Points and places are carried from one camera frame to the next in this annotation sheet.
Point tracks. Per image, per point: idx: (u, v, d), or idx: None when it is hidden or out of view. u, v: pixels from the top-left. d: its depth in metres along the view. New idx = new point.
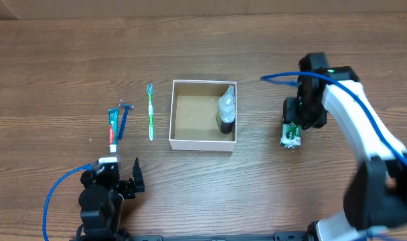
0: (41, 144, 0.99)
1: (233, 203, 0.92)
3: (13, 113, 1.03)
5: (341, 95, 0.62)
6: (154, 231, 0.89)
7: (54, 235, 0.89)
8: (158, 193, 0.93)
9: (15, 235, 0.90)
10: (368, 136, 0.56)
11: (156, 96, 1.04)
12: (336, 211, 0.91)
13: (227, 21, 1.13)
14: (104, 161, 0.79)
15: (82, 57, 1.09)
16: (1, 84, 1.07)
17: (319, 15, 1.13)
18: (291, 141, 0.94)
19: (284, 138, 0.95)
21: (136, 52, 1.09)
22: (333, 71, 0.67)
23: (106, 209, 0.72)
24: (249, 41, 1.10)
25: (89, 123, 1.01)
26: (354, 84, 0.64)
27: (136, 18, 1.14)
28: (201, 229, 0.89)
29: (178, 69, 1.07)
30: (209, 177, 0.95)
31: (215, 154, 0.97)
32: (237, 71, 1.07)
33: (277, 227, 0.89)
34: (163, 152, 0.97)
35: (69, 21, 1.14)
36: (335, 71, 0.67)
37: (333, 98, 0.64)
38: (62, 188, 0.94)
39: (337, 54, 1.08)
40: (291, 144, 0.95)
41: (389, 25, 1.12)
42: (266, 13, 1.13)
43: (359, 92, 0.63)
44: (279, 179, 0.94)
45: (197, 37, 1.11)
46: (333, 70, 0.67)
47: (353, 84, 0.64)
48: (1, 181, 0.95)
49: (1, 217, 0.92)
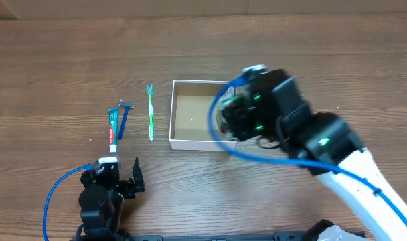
0: (41, 144, 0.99)
1: (233, 203, 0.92)
3: (14, 113, 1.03)
5: (352, 186, 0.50)
6: (154, 231, 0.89)
7: (54, 235, 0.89)
8: (159, 193, 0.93)
9: (15, 235, 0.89)
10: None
11: (156, 96, 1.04)
12: (335, 211, 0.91)
13: (227, 21, 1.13)
14: (104, 161, 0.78)
15: (82, 57, 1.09)
16: (1, 84, 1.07)
17: (320, 15, 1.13)
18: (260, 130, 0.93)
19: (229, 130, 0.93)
21: (136, 52, 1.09)
22: (326, 140, 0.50)
23: (106, 209, 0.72)
24: (249, 41, 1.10)
25: (89, 123, 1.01)
26: (359, 156, 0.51)
27: (136, 18, 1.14)
28: (201, 229, 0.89)
29: (178, 69, 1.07)
30: (209, 177, 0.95)
31: (215, 154, 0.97)
32: (237, 71, 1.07)
33: (277, 227, 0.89)
34: (163, 151, 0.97)
35: (69, 22, 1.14)
36: (329, 139, 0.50)
37: (341, 189, 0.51)
38: (62, 188, 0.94)
39: (337, 54, 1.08)
40: None
41: (389, 25, 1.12)
42: (266, 13, 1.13)
43: (360, 166, 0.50)
44: (279, 178, 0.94)
45: (197, 37, 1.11)
46: (327, 138, 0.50)
47: (355, 160, 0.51)
48: (1, 181, 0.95)
49: (0, 217, 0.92)
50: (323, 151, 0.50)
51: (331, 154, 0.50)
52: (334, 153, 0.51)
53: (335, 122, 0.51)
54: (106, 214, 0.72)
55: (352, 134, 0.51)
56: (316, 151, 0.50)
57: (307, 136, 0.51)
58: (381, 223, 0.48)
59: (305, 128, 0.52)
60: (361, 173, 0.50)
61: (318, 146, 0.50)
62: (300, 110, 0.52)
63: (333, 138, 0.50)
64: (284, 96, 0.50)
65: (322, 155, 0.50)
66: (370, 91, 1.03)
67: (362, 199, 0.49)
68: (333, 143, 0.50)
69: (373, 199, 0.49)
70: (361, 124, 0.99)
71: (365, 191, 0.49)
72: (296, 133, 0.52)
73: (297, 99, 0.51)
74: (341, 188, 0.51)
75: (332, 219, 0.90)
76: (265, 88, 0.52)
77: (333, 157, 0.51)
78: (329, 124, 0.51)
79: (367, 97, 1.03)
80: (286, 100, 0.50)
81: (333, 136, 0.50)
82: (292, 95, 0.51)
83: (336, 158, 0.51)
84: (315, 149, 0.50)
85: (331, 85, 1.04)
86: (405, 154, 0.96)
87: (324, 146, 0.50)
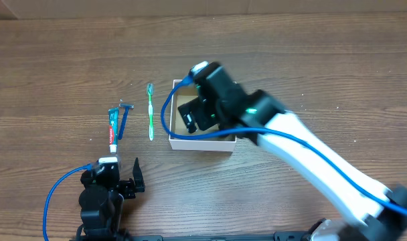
0: (41, 144, 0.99)
1: (233, 203, 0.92)
3: (14, 113, 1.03)
5: (283, 143, 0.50)
6: (154, 231, 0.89)
7: (54, 235, 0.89)
8: (159, 193, 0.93)
9: (15, 235, 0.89)
10: (349, 196, 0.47)
11: (156, 96, 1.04)
12: (335, 211, 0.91)
13: (227, 20, 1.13)
14: (104, 161, 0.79)
15: (82, 57, 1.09)
16: (1, 84, 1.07)
17: (320, 15, 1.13)
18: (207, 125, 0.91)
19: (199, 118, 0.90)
21: (136, 52, 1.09)
22: (254, 110, 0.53)
23: (106, 209, 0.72)
24: (249, 41, 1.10)
25: (89, 123, 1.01)
26: (284, 118, 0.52)
27: (136, 18, 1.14)
28: (201, 229, 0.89)
29: (178, 69, 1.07)
30: (209, 177, 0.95)
31: (215, 154, 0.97)
32: (237, 70, 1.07)
33: (277, 227, 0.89)
34: (163, 151, 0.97)
35: (69, 21, 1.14)
36: (256, 110, 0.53)
37: (278, 150, 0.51)
38: (62, 188, 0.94)
39: (337, 53, 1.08)
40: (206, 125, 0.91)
41: (389, 25, 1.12)
42: (266, 13, 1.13)
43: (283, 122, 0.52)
44: (279, 179, 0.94)
45: (197, 37, 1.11)
46: (254, 108, 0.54)
47: (284, 122, 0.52)
48: (1, 181, 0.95)
49: (1, 217, 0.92)
50: (254, 120, 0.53)
51: (262, 122, 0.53)
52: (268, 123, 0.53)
53: (264, 98, 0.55)
54: (106, 214, 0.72)
55: (276, 102, 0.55)
56: (251, 122, 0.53)
57: (242, 112, 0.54)
58: (318, 174, 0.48)
59: (239, 106, 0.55)
60: (288, 131, 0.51)
61: (249, 117, 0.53)
62: (235, 95, 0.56)
63: (260, 110, 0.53)
64: (215, 83, 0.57)
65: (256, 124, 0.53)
66: (370, 91, 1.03)
67: (294, 151, 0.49)
68: (261, 112, 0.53)
69: (302, 151, 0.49)
70: (361, 124, 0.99)
71: (288, 142, 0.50)
72: (233, 109, 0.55)
73: (227, 84, 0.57)
74: (278, 150, 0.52)
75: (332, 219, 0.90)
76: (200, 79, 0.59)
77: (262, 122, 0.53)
78: (258, 101, 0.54)
79: (367, 97, 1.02)
80: (216, 84, 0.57)
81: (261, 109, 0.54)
82: (221, 80, 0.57)
83: (265, 122, 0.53)
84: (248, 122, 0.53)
85: (332, 85, 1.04)
86: (405, 154, 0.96)
87: (252, 115, 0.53)
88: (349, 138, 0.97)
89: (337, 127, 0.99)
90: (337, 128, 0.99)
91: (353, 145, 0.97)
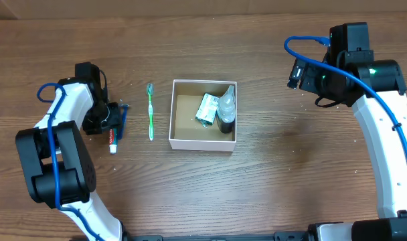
0: None
1: (233, 203, 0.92)
3: (13, 113, 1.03)
5: (377, 112, 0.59)
6: (154, 231, 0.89)
7: (54, 235, 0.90)
8: (159, 193, 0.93)
9: (15, 235, 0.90)
10: (399, 188, 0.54)
11: (156, 96, 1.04)
12: (335, 211, 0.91)
13: (227, 21, 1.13)
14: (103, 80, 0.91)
15: (82, 57, 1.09)
16: (1, 84, 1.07)
17: (320, 15, 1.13)
18: (203, 118, 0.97)
19: (199, 114, 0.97)
21: (136, 52, 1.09)
22: (375, 71, 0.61)
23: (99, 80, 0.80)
24: (249, 41, 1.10)
25: None
26: (396, 94, 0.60)
27: (136, 18, 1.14)
28: (201, 229, 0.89)
29: (178, 69, 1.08)
30: (209, 177, 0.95)
31: (215, 154, 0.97)
32: (237, 71, 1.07)
33: (277, 227, 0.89)
34: (163, 152, 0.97)
35: (69, 21, 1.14)
36: (377, 71, 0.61)
37: (366, 112, 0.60)
38: None
39: None
40: (203, 120, 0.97)
41: (389, 25, 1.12)
42: (266, 13, 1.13)
43: (401, 111, 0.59)
44: (279, 179, 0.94)
45: (197, 37, 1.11)
46: (375, 69, 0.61)
47: (393, 97, 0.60)
48: (1, 181, 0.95)
49: (0, 217, 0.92)
50: (368, 77, 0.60)
51: (373, 84, 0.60)
52: (377, 84, 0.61)
53: (391, 65, 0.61)
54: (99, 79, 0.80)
55: (399, 78, 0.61)
56: (367, 75, 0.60)
57: (363, 65, 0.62)
58: (385, 143, 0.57)
59: (363, 63, 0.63)
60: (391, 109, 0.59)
61: (367, 73, 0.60)
62: (359, 52, 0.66)
63: (380, 72, 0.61)
64: (351, 31, 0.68)
65: (369, 79, 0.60)
66: None
67: (372, 104, 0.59)
68: (380, 76, 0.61)
69: (386, 124, 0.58)
70: None
71: (382, 109, 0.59)
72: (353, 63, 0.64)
73: (362, 40, 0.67)
74: (366, 112, 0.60)
75: (332, 219, 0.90)
76: (341, 28, 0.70)
77: (376, 87, 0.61)
78: (385, 65, 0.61)
79: None
80: (351, 36, 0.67)
81: (383, 71, 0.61)
82: (359, 36, 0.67)
83: (375, 89, 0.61)
84: (363, 75, 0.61)
85: None
86: None
87: (371, 74, 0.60)
88: (349, 138, 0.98)
89: (337, 127, 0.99)
90: (337, 127, 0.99)
91: (353, 145, 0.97)
